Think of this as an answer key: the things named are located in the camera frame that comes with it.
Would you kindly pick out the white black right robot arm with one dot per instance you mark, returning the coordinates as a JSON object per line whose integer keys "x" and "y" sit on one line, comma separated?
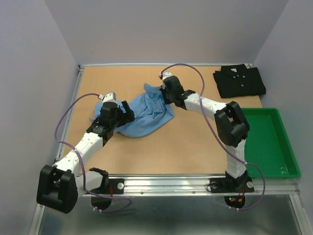
{"x": 231, "y": 131}

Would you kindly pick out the aluminium table frame rail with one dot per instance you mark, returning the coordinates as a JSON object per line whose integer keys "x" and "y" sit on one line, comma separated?
{"x": 165, "y": 173}

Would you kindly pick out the folded black shirt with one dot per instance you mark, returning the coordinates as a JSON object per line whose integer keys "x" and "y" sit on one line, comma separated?
{"x": 238, "y": 80}

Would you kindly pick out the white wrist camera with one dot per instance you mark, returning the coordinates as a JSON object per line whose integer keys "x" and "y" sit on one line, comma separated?
{"x": 109, "y": 97}
{"x": 164, "y": 75}

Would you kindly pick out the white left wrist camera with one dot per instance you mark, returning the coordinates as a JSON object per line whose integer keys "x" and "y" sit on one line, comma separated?
{"x": 109, "y": 97}

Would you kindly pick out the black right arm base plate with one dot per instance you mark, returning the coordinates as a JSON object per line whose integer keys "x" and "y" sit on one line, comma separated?
{"x": 225, "y": 185}

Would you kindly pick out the light blue long sleeve shirt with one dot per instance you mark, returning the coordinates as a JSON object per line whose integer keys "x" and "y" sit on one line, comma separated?
{"x": 150, "y": 113}

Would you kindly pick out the green plastic tray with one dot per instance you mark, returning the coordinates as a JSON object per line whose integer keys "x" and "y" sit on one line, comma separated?
{"x": 268, "y": 145}

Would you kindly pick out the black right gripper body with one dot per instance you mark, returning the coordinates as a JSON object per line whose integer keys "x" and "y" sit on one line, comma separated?
{"x": 168, "y": 96}

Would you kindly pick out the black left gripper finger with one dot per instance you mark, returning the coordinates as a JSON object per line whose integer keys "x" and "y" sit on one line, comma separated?
{"x": 126, "y": 118}
{"x": 126, "y": 107}

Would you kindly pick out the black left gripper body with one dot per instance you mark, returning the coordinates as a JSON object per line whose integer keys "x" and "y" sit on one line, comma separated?
{"x": 120, "y": 114}

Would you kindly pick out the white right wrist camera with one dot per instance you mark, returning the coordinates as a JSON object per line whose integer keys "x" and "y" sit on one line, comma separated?
{"x": 164, "y": 75}

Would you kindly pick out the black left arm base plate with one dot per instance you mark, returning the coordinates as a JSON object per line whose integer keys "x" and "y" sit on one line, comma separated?
{"x": 113, "y": 187}

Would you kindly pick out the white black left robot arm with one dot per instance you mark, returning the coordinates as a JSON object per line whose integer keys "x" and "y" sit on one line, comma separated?
{"x": 61, "y": 184}

